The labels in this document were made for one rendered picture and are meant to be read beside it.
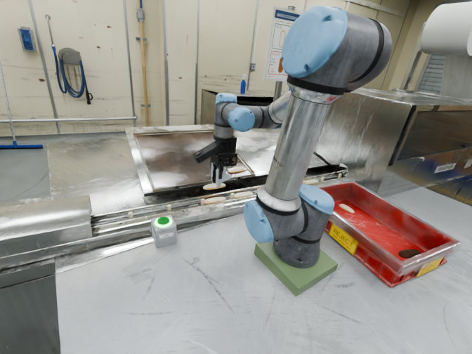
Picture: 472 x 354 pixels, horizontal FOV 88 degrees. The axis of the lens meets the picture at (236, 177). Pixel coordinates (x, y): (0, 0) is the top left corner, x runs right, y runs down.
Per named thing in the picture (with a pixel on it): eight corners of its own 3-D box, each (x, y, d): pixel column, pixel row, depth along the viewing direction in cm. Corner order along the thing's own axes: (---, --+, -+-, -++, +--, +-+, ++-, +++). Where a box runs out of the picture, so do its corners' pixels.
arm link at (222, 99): (221, 95, 81) (212, 91, 88) (219, 128, 86) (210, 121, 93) (242, 96, 85) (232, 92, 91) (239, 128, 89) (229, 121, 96)
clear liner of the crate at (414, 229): (391, 292, 74) (404, 268, 69) (293, 206, 112) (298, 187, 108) (451, 264, 88) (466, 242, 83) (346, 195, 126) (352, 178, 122)
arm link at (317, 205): (331, 236, 75) (348, 200, 68) (297, 246, 69) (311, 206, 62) (305, 212, 84) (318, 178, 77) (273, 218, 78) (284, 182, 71)
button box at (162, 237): (154, 258, 82) (153, 231, 77) (149, 242, 88) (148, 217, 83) (178, 251, 86) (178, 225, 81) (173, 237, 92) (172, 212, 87)
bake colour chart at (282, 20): (264, 80, 178) (274, 5, 158) (263, 80, 179) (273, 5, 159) (298, 82, 193) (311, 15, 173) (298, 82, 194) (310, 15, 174)
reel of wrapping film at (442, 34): (449, 100, 142) (499, -8, 120) (389, 90, 170) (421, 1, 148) (468, 101, 155) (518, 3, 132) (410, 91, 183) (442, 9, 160)
